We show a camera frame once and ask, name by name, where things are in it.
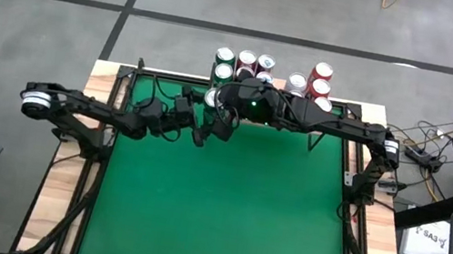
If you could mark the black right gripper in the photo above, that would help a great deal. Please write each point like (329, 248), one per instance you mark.
(254, 101)

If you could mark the wooden shelf black metal frame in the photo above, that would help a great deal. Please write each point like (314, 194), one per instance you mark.
(332, 126)

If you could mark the black metal table frame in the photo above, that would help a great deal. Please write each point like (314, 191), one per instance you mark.
(161, 75)

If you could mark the black power strip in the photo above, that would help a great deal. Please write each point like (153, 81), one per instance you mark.
(422, 157)

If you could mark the red Coca-Cola can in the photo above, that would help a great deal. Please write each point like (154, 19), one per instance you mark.
(245, 71)
(247, 58)

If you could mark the black desk support bar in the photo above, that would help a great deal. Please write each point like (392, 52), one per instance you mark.
(429, 212)

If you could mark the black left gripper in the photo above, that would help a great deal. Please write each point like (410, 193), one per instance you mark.
(184, 115)

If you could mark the green table mat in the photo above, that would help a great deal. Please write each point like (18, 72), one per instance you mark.
(199, 233)

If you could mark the white paper sign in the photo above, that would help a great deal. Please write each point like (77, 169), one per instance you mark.
(425, 250)

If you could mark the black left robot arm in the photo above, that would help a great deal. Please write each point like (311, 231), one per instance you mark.
(86, 108)

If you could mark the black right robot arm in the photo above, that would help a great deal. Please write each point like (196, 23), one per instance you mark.
(347, 124)

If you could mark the blue slim energy drink can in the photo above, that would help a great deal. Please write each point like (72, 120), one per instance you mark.
(266, 62)

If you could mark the white pink soda can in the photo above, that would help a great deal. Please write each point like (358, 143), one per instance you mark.
(297, 82)

